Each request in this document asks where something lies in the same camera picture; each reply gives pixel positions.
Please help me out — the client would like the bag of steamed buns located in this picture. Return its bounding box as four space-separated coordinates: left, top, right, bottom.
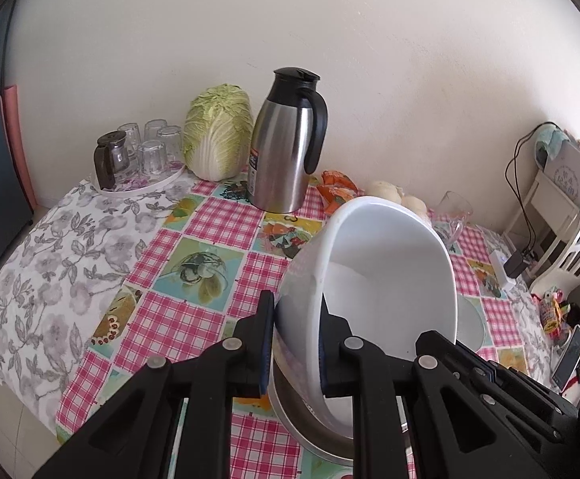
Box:
364 180 428 220

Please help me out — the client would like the smartphone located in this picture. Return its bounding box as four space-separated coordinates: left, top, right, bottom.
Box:
552 324 580 388

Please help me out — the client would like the clear glass mug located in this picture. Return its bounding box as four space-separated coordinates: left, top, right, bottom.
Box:
432 191 473 251

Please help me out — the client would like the large white bowl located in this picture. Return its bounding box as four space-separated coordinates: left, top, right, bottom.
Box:
275 196 459 422

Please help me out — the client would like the teal cloth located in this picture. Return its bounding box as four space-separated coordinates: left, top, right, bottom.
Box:
534 127 571 165

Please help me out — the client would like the white power strip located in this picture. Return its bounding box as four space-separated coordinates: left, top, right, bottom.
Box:
488 249 515 290

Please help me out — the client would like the stainless steel basin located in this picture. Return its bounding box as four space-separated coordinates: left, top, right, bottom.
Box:
269 294 486 461

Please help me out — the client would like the steel thermos jug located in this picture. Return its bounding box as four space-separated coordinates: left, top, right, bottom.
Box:
246 66 329 214

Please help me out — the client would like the black cable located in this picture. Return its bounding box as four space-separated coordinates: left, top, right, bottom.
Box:
504 121 559 256

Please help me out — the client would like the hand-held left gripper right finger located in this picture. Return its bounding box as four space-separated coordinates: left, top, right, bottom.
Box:
319 297 520 479

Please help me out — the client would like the orange snack packet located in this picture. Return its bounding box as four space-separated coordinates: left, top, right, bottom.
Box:
318 186 351 210
322 170 356 188

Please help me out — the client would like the grey floral tablecloth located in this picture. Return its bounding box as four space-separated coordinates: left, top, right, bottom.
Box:
0 170 580 402

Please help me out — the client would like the napa cabbage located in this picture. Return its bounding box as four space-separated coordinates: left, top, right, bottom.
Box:
183 84 255 181

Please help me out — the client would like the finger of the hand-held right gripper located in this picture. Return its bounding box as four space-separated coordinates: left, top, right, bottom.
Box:
414 330 580 479

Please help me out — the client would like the grey printed card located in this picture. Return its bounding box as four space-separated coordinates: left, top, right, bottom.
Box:
544 142 580 206

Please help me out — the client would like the white floral tray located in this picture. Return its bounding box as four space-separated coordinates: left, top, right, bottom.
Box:
91 162 189 199

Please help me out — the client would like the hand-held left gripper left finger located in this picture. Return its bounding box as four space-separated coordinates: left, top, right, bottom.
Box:
33 289 277 479

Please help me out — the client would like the pink checked tablecloth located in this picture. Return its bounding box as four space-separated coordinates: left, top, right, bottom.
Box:
55 174 537 479

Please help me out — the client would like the white storage rack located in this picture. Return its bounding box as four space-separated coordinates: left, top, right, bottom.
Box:
502 142 580 300

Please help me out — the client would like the glass teapot with dark handle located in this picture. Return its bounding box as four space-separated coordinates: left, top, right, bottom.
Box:
94 131 131 191

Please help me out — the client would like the colourful candy packet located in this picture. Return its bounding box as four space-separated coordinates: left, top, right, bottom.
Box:
536 287 570 335

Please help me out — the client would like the black charger adapter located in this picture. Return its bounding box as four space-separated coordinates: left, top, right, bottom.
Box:
503 252 533 278

